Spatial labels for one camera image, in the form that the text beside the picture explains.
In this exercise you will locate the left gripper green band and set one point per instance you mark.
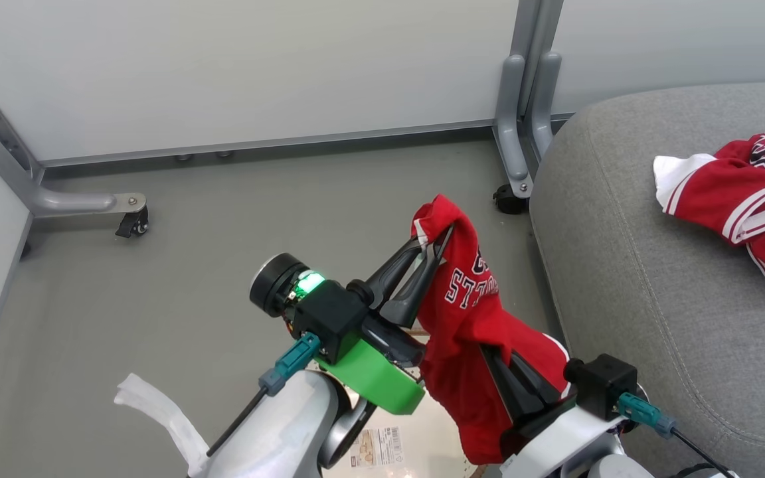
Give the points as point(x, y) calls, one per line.
point(372, 375)

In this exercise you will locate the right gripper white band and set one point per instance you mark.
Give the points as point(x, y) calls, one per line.
point(555, 438)

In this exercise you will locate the red shirt white lettering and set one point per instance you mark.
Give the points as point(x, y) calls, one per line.
point(469, 332)

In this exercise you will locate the red white striped jersey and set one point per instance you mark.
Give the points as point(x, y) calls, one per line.
point(741, 192)

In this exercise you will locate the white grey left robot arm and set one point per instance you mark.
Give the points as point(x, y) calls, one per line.
point(276, 431)

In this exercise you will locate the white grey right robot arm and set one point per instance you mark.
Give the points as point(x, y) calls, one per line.
point(615, 468)

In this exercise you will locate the grey fabric sofa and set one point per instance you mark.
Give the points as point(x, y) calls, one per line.
point(655, 279)

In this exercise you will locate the black caster wheel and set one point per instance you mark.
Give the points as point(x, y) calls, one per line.
point(133, 224)
point(507, 200)

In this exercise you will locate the black round cap green light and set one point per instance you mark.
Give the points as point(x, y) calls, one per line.
point(273, 282)

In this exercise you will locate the paper label sticker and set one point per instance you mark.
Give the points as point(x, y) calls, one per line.
point(376, 448)

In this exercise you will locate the grey curved partition leg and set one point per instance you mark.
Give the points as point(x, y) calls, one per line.
point(542, 106)
point(512, 126)

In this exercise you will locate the long grey partition leg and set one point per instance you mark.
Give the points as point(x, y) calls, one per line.
point(57, 199)

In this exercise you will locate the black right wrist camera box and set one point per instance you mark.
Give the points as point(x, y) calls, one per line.
point(601, 385)

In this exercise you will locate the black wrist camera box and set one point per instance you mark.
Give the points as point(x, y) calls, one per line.
point(601, 385)
point(329, 318)

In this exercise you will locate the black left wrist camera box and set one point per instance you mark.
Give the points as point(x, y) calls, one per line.
point(329, 318)

